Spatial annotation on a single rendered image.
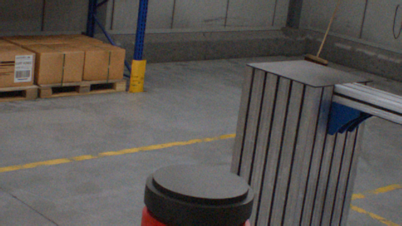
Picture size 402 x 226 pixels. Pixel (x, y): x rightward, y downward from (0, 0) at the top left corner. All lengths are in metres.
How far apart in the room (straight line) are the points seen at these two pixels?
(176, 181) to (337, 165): 1.94
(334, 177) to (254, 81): 0.34
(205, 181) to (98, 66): 9.60
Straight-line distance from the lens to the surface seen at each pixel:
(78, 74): 9.82
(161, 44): 12.05
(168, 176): 0.38
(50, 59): 9.56
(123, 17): 11.70
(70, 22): 11.19
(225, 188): 0.38
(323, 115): 2.19
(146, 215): 0.38
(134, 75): 10.15
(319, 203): 2.30
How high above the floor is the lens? 2.47
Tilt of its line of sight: 15 degrees down
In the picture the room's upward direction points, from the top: 7 degrees clockwise
